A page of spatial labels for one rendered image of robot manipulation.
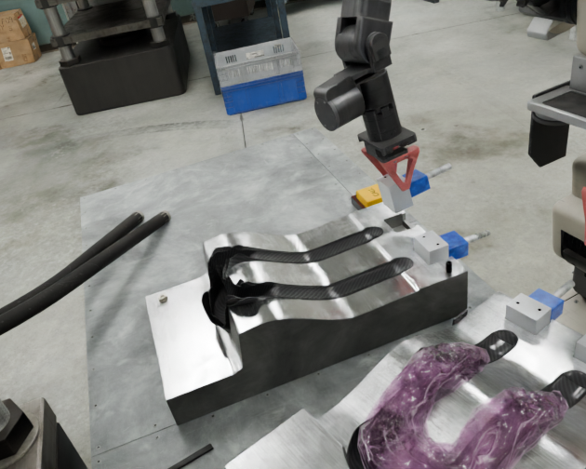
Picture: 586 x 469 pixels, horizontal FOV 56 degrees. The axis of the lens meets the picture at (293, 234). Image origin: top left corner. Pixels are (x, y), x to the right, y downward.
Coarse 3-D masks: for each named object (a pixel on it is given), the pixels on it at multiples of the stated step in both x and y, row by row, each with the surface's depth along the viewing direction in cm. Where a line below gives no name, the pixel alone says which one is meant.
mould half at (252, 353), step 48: (240, 240) 98; (288, 240) 103; (384, 240) 98; (192, 288) 101; (384, 288) 88; (432, 288) 87; (192, 336) 90; (240, 336) 79; (288, 336) 82; (336, 336) 85; (384, 336) 89; (192, 384) 82; (240, 384) 83
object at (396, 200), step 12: (444, 168) 99; (384, 180) 97; (420, 180) 96; (384, 192) 98; (396, 192) 96; (408, 192) 96; (420, 192) 97; (384, 204) 101; (396, 204) 96; (408, 204) 97
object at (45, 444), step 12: (24, 408) 94; (36, 408) 93; (48, 408) 96; (48, 420) 94; (48, 432) 92; (36, 444) 87; (48, 444) 90; (24, 456) 85; (36, 456) 85; (48, 456) 88; (12, 468) 84; (24, 468) 83; (36, 468) 83; (48, 468) 86
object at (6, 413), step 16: (0, 400) 85; (0, 416) 84; (16, 416) 86; (32, 416) 91; (0, 432) 84; (16, 432) 85; (32, 432) 88; (0, 448) 83; (16, 448) 85; (0, 464) 84
